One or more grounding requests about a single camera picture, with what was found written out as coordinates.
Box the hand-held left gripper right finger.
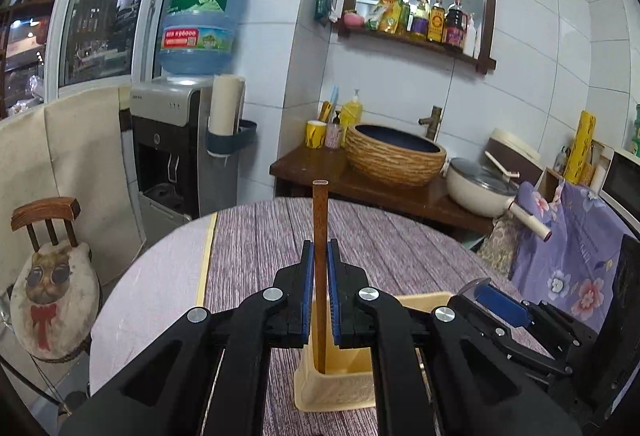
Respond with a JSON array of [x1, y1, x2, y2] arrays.
[[327, 240, 583, 436]]

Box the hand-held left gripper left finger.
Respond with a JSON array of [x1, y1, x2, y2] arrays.
[[57, 240, 316, 436]]

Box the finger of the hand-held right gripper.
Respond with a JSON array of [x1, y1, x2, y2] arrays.
[[492, 328, 576, 377], [459, 278, 532, 328]]

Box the brown wooden chopstick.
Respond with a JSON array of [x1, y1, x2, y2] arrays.
[[312, 179, 330, 374]]

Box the beige plastic utensil holder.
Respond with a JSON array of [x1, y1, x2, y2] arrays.
[[294, 292, 453, 412]]

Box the beige patterned cloth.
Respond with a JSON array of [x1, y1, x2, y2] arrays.
[[477, 216, 521, 279]]

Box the purple striped tablecloth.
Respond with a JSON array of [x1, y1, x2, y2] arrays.
[[197, 197, 556, 436]]

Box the purple floral cloth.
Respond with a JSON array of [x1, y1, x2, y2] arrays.
[[510, 181, 636, 332]]

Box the wooden counter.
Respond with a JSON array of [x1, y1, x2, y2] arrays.
[[270, 146, 493, 237]]

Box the cream pan with glass lid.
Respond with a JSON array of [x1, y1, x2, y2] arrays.
[[446, 157, 551, 241]]

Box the white microwave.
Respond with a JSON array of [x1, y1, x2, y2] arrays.
[[600, 148, 640, 217]]

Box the wooden storage box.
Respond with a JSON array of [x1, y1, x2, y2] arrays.
[[542, 141, 613, 197]]

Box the woven sink basin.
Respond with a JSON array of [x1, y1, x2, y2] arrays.
[[346, 123, 447, 188]]

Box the yellow cup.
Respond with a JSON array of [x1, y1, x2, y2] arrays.
[[305, 120, 328, 149]]

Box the white rice cooker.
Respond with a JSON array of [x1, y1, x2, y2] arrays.
[[484, 127, 543, 187]]

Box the small patterned pump bottle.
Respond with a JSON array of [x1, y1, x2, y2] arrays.
[[325, 111, 343, 149]]

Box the blue roll holder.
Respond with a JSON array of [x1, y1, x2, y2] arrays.
[[206, 118, 258, 159]]

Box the yellow wrap roll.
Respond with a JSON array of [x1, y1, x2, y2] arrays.
[[564, 111, 597, 184]]

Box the yellow soap bottle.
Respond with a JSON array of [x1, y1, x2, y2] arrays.
[[340, 89, 363, 147]]

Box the toothbrushes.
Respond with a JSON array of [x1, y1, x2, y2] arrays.
[[320, 86, 340, 123]]

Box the bronze faucet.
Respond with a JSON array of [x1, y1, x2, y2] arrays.
[[418, 106, 443, 142]]

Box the grey water dispenser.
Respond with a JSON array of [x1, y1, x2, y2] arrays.
[[130, 75, 241, 249]]

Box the cat print cushion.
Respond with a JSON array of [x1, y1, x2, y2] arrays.
[[10, 240, 101, 359]]

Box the white plastic bottle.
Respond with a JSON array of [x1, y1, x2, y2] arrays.
[[465, 16, 481, 57]]

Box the beige fabric cover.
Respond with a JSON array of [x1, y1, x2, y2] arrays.
[[0, 86, 146, 297]]

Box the wooden chair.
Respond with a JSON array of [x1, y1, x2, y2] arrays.
[[0, 197, 103, 362]]

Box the dark soy sauce bottle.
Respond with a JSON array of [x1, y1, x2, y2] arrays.
[[444, 0, 468, 51]]

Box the yellow green seasoning bag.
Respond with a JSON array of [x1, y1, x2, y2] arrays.
[[367, 0, 401, 34]]

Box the orange label sauce bottle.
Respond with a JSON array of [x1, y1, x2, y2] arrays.
[[427, 0, 446, 43]]

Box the green oil bottle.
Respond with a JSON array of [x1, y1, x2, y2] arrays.
[[395, 0, 412, 36]]

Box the blue water jug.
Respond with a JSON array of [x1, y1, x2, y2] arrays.
[[159, 0, 249, 76]]

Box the dark display shelf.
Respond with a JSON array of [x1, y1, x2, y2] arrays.
[[0, 0, 66, 117]]

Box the dark wooden wall shelf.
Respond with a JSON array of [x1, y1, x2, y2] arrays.
[[337, 0, 505, 75]]

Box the black cable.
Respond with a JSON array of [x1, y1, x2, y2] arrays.
[[0, 356, 66, 409]]

